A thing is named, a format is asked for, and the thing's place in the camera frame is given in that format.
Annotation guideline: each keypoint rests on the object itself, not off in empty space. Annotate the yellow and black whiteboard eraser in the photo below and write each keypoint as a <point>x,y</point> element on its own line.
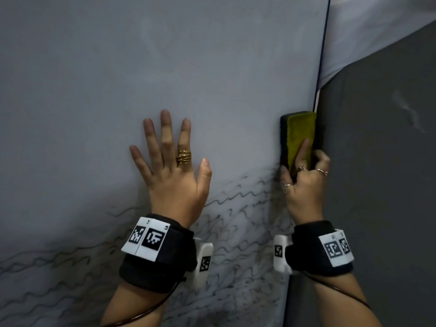
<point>299,139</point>

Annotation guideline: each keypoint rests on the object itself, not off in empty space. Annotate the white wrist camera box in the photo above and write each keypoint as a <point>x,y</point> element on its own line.
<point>202,265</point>
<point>279,255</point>

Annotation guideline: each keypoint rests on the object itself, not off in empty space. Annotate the black wristband with marker tag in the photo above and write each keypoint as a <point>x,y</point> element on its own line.
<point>163,265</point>
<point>306,255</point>

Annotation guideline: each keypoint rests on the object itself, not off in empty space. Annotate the person's right hand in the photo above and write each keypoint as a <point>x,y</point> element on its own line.
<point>305,197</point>

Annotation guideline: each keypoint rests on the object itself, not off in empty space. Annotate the person's left hand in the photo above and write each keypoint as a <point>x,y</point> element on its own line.
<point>177,194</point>

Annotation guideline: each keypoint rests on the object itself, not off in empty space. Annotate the grey partition panel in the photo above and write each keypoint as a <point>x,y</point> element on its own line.
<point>381,183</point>

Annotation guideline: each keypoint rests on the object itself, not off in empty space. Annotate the white cloth sheet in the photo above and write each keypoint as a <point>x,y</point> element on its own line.
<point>368,27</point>

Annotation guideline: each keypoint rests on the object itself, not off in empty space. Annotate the large scribbled whiteboard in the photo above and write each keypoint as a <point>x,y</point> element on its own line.
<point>170,64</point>

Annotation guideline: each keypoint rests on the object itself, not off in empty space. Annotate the person's right forearm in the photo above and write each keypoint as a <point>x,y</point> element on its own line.
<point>344,303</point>

